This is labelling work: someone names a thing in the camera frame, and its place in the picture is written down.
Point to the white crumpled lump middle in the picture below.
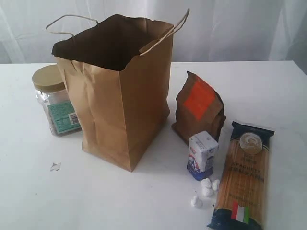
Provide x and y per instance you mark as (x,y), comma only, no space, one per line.
(207,192)

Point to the clear plastic scrap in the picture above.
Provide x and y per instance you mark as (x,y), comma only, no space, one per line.
(55,166)

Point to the brown pouch orange label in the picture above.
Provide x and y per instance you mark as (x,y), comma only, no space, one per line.
(199,108)

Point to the white crumpled lump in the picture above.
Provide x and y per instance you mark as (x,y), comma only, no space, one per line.
(196,202)
(215,185)
(207,192)
(206,183)

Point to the clear jar gold lid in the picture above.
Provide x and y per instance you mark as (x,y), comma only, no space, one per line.
(53,97)

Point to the white crumpled lump lower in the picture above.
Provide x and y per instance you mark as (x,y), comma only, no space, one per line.
(196,202)

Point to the white crumpled lump upper left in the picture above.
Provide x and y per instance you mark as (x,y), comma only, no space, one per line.
(206,183)

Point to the white crumpled lump right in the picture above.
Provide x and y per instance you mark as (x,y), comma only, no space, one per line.
(215,185)

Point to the small white blue carton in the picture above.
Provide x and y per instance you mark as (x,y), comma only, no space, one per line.
(202,148)

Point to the spaghetti packet dark blue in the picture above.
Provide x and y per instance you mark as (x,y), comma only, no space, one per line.
(242,191)

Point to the brown paper shopping bag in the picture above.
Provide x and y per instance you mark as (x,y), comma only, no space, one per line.
(117,76)

